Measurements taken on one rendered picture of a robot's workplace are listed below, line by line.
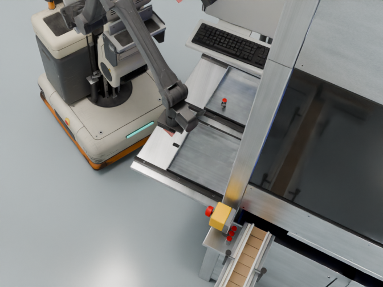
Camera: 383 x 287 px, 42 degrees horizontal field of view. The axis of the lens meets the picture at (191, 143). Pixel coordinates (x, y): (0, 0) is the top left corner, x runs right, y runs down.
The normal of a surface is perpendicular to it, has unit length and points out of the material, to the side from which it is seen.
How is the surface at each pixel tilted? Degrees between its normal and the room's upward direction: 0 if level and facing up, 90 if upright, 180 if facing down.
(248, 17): 90
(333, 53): 90
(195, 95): 0
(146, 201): 0
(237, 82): 0
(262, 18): 90
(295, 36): 90
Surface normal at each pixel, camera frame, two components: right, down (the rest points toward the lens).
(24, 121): 0.07, -0.51
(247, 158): -0.45, 0.75
